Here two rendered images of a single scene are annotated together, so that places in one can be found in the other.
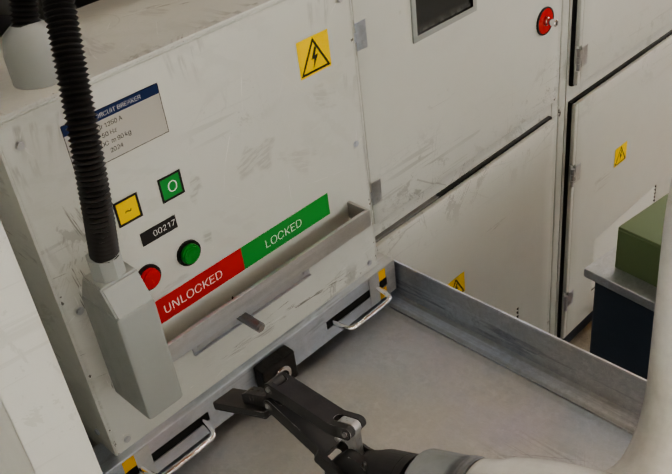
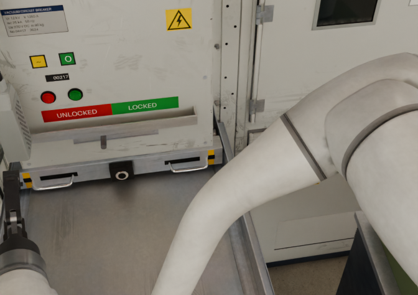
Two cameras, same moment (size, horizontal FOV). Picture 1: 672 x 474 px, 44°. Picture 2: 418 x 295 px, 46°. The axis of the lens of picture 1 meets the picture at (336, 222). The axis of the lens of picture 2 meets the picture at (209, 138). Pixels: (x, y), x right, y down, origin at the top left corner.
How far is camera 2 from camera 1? 0.60 m
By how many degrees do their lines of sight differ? 26
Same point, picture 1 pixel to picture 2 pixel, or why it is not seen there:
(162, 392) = (15, 153)
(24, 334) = not seen: outside the picture
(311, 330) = (152, 160)
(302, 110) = (165, 47)
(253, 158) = (125, 61)
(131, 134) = (43, 25)
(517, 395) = (219, 254)
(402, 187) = (282, 109)
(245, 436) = (92, 192)
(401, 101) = (293, 61)
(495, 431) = not seen: hidden behind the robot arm
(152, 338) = (10, 127)
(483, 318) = not seen: hidden behind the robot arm
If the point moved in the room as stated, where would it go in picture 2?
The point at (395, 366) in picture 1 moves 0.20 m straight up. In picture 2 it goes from (183, 202) to (180, 145)
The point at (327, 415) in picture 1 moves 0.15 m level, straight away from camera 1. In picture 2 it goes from (9, 206) to (67, 152)
